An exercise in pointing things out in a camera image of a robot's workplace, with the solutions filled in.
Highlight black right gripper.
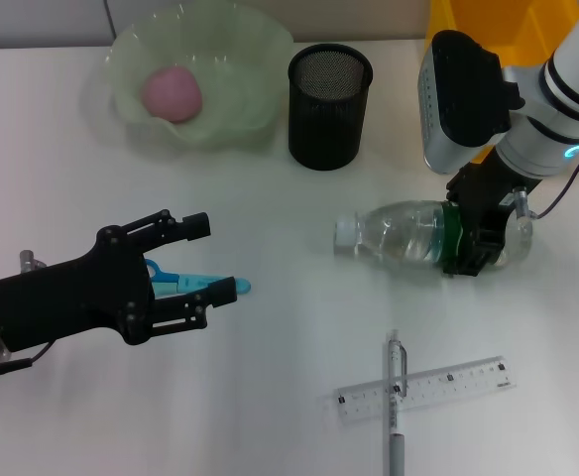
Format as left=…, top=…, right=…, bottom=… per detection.
left=440, top=150, right=543, bottom=278

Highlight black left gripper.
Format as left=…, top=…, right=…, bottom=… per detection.
left=0, top=209, right=238, bottom=353

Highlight clear green-label water bottle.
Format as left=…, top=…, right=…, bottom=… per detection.
left=332, top=197, right=534, bottom=274

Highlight pink peach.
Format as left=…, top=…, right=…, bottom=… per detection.
left=142, top=66, right=204, bottom=124

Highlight blue capped scissors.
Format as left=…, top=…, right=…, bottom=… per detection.
left=143, top=257, right=253, bottom=298

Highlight transparent plastic ruler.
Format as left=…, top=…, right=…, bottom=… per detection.
left=317, top=354, right=519, bottom=432

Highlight translucent green fruit bowl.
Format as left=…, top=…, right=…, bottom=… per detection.
left=81, top=2, right=294, bottom=160

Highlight black mesh pen holder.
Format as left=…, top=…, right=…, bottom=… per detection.
left=288, top=43, right=374, bottom=172

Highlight grey clear pen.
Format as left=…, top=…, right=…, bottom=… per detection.
left=382, top=329, right=409, bottom=476

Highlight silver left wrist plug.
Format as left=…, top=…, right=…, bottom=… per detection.
left=19, top=250, right=48, bottom=273

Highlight yellow plastic bin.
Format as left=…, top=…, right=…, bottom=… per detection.
left=425, top=0, right=579, bottom=165

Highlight right wrist plug with cable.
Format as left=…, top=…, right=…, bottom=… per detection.
left=512, top=126, right=579, bottom=222

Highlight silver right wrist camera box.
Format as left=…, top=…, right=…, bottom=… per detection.
left=417, top=29, right=526, bottom=176

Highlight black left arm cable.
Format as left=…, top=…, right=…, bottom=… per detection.
left=0, top=341, right=53, bottom=386

